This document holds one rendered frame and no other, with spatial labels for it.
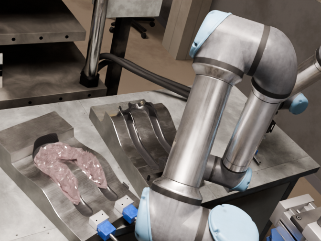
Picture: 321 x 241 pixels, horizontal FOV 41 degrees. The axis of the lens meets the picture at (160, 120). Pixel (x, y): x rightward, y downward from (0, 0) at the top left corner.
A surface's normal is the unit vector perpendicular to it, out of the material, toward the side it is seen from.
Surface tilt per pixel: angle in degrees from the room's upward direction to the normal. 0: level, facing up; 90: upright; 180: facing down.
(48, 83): 0
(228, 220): 7
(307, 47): 90
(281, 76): 88
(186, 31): 90
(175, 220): 48
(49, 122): 0
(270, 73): 102
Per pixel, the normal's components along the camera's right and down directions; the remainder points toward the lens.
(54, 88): 0.22, -0.78
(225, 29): -0.01, -0.15
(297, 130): -0.87, 0.11
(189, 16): 0.44, 0.61
